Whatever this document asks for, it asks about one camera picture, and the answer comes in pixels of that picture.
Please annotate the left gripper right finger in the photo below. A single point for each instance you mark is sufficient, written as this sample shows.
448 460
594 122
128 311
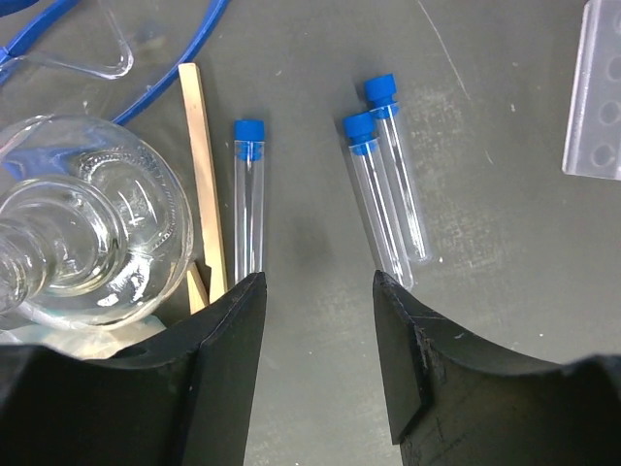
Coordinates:
454 398

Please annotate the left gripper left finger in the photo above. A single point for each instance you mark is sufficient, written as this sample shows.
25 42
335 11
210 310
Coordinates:
181 397

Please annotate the blue capped test tube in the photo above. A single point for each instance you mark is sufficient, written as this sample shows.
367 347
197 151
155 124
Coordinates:
381 93
373 185
249 197

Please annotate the beige crumpled glove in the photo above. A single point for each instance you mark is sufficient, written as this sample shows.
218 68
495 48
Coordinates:
99 344

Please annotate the wooden test tube clamp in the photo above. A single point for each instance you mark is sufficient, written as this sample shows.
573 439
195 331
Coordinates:
203 292

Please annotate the clear glass flask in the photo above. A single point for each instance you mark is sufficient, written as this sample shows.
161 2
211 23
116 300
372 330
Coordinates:
96 229

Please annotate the clear acrylic tube rack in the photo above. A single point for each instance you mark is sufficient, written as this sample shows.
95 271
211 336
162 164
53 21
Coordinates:
592 143

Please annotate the blue rimmed safety goggles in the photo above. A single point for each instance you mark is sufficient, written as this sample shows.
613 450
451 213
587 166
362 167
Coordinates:
108 59

